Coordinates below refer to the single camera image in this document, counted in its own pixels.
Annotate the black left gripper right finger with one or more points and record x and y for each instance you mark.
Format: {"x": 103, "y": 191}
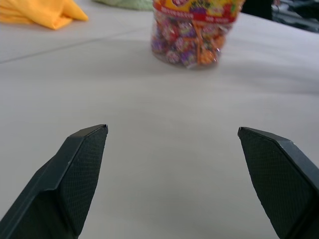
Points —
{"x": 279, "y": 179}

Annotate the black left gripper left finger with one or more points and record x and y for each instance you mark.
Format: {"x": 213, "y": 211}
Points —
{"x": 62, "y": 179}

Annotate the clear lollipop jar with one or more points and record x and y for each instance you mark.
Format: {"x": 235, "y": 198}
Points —
{"x": 192, "y": 35}

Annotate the yellow folded cloth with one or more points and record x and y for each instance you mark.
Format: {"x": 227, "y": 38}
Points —
{"x": 40, "y": 13}

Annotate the dark background object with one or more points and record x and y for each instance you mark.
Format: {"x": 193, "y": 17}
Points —
{"x": 281, "y": 10}

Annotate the light green cloth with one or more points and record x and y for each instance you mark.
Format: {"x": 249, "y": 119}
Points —
{"x": 124, "y": 3}

